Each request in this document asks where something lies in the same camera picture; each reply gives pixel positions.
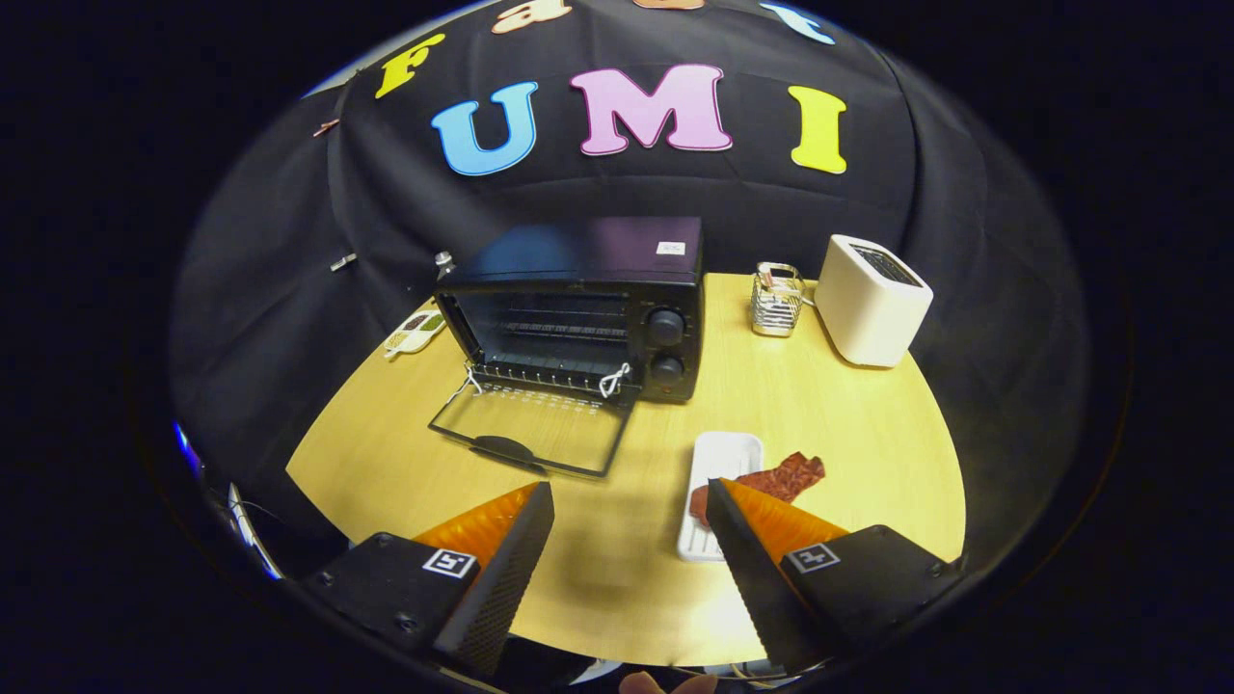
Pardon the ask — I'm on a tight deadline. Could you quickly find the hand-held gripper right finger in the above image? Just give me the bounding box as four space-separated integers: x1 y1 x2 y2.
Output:
707 478 965 676

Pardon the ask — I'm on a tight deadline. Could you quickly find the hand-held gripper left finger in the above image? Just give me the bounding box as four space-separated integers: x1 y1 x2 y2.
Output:
299 482 556 681

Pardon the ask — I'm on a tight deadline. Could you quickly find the red bacon slice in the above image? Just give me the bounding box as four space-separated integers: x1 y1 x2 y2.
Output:
688 451 827 526

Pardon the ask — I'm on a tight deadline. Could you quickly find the black toaster oven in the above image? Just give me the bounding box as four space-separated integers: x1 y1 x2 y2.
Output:
427 217 706 480

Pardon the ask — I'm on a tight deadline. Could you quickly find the white bread toaster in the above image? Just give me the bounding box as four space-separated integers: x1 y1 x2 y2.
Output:
815 234 934 368

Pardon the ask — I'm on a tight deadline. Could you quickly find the white rectangular plate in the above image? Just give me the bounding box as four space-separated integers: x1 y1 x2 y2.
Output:
677 431 765 563

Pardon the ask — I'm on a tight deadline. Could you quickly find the divided seasoning tray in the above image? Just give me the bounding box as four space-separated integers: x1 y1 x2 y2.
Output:
384 308 447 358

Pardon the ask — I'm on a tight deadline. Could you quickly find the metal wire holder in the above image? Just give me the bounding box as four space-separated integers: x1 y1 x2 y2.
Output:
751 262 807 338

